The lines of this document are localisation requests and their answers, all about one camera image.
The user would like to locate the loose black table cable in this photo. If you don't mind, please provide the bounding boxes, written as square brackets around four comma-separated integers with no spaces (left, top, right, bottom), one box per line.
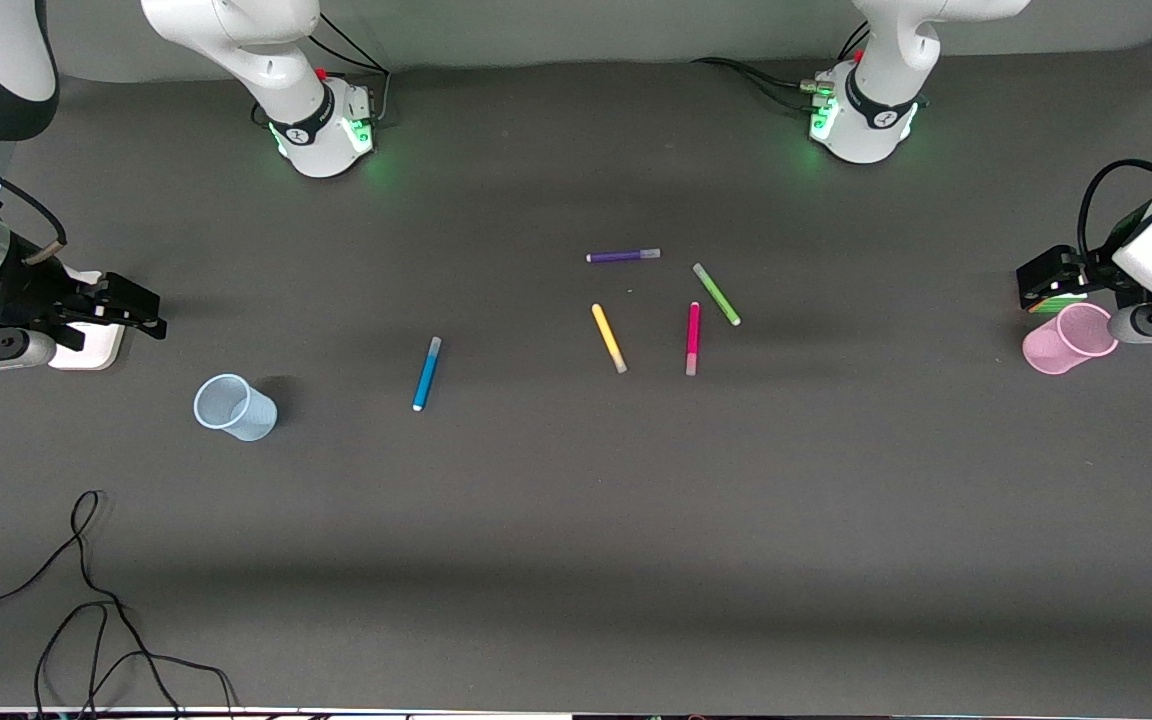
[0,490,239,720]

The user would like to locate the blue marker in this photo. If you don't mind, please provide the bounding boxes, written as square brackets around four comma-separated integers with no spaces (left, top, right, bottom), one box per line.
[412,337,443,412]

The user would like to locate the black right arm base cables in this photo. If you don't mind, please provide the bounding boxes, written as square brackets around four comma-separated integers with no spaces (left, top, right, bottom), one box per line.
[296,14,393,127]

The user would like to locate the translucent blue plastic cup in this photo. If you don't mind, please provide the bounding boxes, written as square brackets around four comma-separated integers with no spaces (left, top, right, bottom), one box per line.
[194,374,279,442]

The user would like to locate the black left arm base cables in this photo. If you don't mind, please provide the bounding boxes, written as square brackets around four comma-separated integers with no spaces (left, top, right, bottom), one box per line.
[691,22,872,117]

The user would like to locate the yellow marker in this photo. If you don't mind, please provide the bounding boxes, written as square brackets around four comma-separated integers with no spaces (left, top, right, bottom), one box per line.
[591,303,629,374]

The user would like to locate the translucent pink plastic cup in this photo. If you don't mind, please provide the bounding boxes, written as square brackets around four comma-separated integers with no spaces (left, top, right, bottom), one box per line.
[1023,303,1119,376]

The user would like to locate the black arm base cables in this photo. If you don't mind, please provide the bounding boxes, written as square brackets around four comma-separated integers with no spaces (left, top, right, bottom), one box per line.
[296,14,393,127]
[691,22,872,117]

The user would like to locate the green marker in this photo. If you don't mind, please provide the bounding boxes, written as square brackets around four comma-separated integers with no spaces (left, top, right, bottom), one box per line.
[692,263,742,327]

